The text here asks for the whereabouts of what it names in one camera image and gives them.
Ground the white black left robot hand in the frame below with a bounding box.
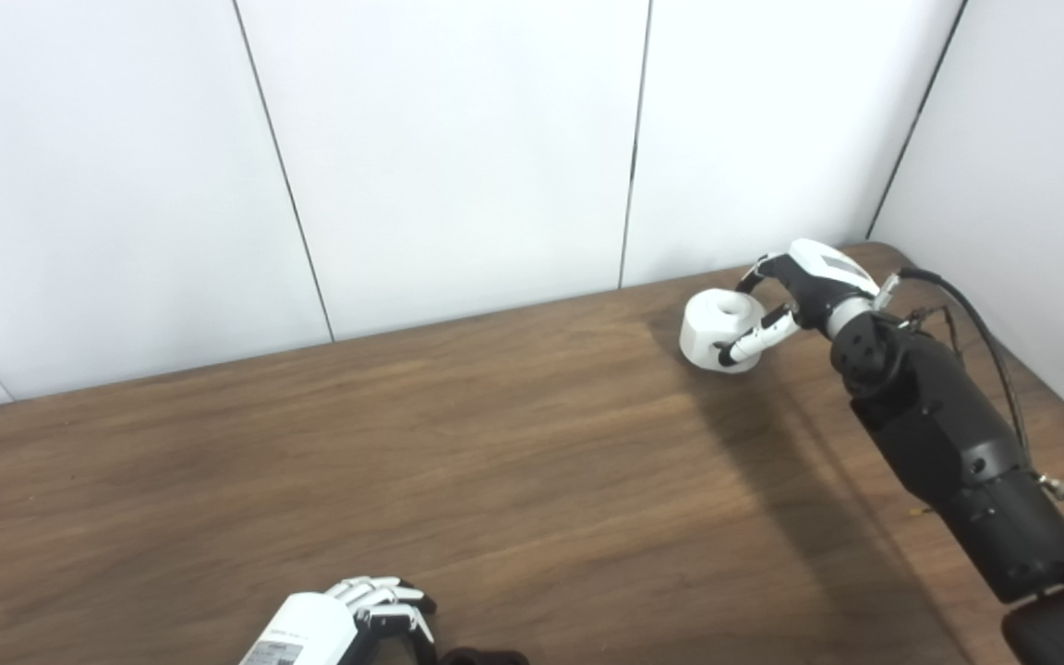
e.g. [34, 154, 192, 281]
[238, 576, 441, 665]

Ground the round white piece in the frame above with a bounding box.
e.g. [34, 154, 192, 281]
[679, 289, 778, 374]

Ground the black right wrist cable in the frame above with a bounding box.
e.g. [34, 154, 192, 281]
[874, 268, 1034, 463]

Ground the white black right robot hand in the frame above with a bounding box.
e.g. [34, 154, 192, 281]
[715, 238, 882, 368]

